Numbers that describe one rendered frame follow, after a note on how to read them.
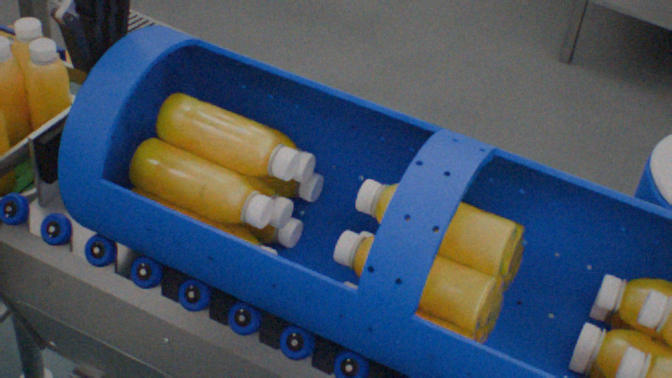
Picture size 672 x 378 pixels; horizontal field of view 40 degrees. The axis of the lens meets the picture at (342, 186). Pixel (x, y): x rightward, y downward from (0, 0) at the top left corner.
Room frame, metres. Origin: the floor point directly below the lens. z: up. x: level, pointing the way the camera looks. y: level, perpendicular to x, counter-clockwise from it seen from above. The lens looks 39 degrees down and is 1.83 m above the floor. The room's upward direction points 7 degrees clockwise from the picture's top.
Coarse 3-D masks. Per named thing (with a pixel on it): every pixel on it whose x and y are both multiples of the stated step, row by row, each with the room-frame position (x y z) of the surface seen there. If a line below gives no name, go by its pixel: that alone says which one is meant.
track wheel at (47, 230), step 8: (48, 216) 0.90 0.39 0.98; (56, 216) 0.89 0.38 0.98; (64, 216) 0.90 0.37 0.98; (48, 224) 0.89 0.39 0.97; (56, 224) 0.89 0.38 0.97; (64, 224) 0.88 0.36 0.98; (72, 224) 0.90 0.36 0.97; (48, 232) 0.88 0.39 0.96; (56, 232) 0.88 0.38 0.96; (64, 232) 0.88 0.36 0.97; (72, 232) 0.89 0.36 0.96; (48, 240) 0.87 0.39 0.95; (56, 240) 0.87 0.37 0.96; (64, 240) 0.87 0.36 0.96
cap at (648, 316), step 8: (648, 296) 0.70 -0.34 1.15; (656, 296) 0.69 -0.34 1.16; (664, 296) 0.70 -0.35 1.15; (648, 304) 0.69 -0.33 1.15; (656, 304) 0.69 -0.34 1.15; (664, 304) 0.69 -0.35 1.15; (640, 312) 0.70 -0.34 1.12; (648, 312) 0.68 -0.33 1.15; (656, 312) 0.68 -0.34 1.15; (640, 320) 0.68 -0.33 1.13; (648, 320) 0.68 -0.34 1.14; (656, 320) 0.67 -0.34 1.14
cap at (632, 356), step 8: (632, 352) 0.65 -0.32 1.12; (640, 352) 0.65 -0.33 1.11; (624, 360) 0.64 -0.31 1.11; (632, 360) 0.64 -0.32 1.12; (640, 360) 0.64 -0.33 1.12; (624, 368) 0.63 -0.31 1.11; (632, 368) 0.63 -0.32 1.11; (640, 368) 0.63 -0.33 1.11; (616, 376) 0.64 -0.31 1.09; (624, 376) 0.63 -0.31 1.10; (632, 376) 0.63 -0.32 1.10
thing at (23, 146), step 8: (24, 144) 1.04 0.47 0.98; (8, 152) 1.02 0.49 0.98; (16, 152) 1.03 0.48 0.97; (24, 152) 1.04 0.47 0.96; (0, 160) 1.00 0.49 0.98; (8, 160) 1.01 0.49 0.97; (16, 160) 1.02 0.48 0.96; (24, 160) 1.04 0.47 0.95; (0, 168) 1.00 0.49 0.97; (8, 168) 1.01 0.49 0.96; (0, 176) 0.99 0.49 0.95
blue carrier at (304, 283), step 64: (128, 64) 0.91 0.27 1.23; (192, 64) 1.08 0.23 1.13; (256, 64) 0.96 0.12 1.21; (64, 128) 0.85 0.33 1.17; (128, 128) 0.95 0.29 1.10; (320, 128) 1.00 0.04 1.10; (384, 128) 0.95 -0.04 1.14; (64, 192) 0.83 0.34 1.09; (128, 192) 0.80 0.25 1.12; (320, 192) 0.97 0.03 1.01; (448, 192) 0.74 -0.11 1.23; (512, 192) 0.89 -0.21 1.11; (576, 192) 0.85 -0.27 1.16; (192, 256) 0.75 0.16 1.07; (256, 256) 0.72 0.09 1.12; (320, 256) 0.89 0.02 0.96; (384, 256) 0.69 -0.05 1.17; (576, 256) 0.85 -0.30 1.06; (640, 256) 0.83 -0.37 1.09; (320, 320) 0.69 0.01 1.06; (384, 320) 0.66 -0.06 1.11; (512, 320) 0.81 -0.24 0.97; (576, 320) 0.80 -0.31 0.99
